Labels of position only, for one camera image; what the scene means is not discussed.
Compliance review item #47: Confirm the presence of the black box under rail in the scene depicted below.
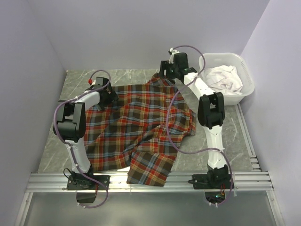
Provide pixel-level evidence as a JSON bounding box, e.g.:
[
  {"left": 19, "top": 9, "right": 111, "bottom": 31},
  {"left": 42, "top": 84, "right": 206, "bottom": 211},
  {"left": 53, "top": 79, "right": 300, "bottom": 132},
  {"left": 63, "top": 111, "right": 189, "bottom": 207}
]
[{"left": 76, "top": 189, "right": 98, "bottom": 204}]

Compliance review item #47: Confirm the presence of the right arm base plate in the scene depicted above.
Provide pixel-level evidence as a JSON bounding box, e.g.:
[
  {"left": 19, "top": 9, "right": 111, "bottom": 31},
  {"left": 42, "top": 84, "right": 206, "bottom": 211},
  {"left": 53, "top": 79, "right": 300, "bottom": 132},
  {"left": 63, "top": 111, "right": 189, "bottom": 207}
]
[{"left": 188, "top": 174, "right": 234, "bottom": 190}]

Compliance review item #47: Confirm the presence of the white shirt in basket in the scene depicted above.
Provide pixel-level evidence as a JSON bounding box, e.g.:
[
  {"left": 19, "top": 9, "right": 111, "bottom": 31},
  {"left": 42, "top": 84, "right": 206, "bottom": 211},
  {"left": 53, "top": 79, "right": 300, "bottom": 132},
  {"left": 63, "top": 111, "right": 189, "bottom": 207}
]
[{"left": 203, "top": 65, "right": 243, "bottom": 95}]

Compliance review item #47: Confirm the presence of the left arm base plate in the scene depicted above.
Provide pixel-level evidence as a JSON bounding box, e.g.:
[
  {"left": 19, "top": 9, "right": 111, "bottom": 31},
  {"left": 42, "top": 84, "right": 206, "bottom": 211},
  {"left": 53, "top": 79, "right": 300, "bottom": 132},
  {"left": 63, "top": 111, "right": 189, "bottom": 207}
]
[{"left": 66, "top": 174, "right": 110, "bottom": 191}]

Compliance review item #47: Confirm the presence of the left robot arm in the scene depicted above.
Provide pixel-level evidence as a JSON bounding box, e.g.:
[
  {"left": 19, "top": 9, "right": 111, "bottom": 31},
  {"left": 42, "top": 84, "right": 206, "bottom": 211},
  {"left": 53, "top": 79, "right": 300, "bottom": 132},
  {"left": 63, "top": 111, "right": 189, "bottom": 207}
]
[{"left": 53, "top": 77, "right": 118, "bottom": 189}]

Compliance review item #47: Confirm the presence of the plaid long sleeve shirt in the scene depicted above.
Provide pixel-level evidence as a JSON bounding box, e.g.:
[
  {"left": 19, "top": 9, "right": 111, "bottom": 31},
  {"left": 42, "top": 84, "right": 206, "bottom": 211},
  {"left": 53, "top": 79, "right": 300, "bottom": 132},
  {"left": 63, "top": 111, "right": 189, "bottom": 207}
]
[{"left": 84, "top": 74, "right": 196, "bottom": 186}]

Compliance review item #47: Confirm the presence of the aluminium rail frame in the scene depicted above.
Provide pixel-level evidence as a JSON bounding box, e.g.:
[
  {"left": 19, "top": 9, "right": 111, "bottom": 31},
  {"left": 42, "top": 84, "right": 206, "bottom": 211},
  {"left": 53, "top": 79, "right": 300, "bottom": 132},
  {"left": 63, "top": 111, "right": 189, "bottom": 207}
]
[{"left": 16, "top": 105, "right": 285, "bottom": 226}]

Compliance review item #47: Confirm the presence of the white plastic basket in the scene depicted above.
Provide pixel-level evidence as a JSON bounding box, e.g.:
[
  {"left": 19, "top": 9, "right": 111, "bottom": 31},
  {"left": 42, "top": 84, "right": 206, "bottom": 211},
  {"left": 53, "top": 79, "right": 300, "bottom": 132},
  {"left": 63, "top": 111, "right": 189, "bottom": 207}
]
[{"left": 199, "top": 53, "right": 255, "bottom": 106}]

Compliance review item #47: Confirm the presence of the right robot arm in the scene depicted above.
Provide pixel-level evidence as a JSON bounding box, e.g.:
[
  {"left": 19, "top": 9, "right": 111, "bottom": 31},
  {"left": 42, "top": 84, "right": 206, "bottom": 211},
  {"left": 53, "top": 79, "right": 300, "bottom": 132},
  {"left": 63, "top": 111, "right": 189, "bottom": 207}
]
[{"left": 159, "top": 50, "right": 231, "bottom": 189}]

